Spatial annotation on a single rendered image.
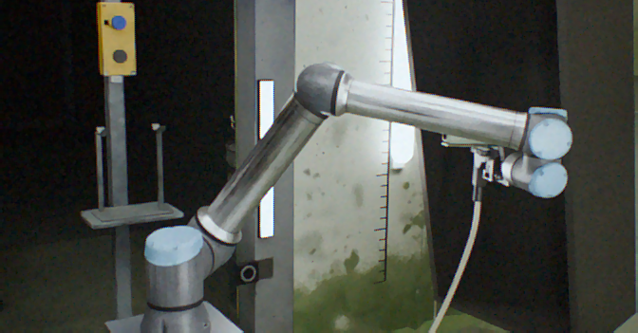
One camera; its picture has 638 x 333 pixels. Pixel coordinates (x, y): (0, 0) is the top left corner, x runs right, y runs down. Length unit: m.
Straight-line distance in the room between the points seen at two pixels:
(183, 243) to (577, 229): 1.13
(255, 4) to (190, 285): 1.19
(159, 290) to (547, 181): 1.01
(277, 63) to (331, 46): 0.26
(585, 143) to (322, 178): 1.17
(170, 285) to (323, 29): 1.34
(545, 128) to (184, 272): 0.96
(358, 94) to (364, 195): 1.38
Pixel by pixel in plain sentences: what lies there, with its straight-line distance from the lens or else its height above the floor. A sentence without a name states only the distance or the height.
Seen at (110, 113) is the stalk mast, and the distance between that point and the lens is 2.61.
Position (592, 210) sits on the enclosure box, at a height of 0.94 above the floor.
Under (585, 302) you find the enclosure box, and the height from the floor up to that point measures 0.65.
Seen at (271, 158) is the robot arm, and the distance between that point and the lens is 1.80.
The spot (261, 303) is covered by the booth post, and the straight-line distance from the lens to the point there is 2.80.
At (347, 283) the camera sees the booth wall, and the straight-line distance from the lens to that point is 3.00.
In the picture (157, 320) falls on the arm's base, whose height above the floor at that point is 0.70.
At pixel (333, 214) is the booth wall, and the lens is 2.86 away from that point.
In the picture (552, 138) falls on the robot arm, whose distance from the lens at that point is 1.56.
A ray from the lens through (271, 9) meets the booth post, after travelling 2.61.
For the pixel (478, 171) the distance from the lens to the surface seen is 2.01.
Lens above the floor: 1.43
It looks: 10 degrees down
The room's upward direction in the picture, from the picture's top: 1 degrees clockwise
